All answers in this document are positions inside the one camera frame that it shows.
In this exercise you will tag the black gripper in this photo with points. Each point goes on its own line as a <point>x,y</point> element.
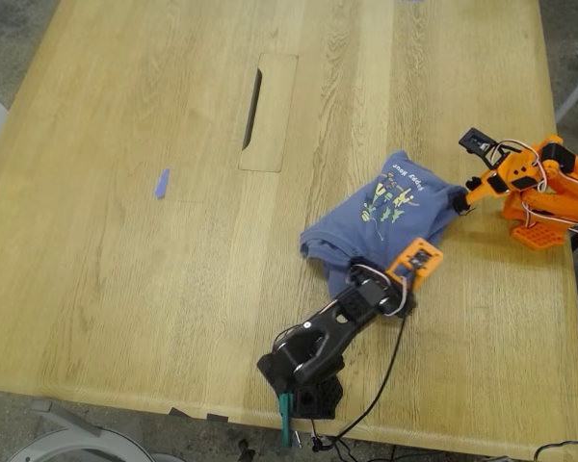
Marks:
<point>355,272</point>

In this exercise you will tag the white grey office chair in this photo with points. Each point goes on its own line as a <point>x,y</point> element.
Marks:
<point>77,443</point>

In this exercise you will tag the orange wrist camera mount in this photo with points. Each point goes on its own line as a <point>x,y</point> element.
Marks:
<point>414,262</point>

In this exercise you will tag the blue tape strip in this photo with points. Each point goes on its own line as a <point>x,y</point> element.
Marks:
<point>162,183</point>

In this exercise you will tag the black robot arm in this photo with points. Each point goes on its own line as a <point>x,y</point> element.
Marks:
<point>318,346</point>

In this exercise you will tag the blue printed T-shirt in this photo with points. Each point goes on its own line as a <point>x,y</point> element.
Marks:
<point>366,226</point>

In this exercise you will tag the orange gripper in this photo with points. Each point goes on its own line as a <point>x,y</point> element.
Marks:
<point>482,191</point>

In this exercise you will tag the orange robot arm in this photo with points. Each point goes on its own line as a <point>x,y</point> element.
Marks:
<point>573,192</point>

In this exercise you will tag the white metal chair legs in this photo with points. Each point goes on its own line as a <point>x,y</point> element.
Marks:
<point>575,91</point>

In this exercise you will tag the teal table clamp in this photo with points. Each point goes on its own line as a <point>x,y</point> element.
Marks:
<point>284,418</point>

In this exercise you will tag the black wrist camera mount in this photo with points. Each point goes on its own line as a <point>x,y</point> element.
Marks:
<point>472,139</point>

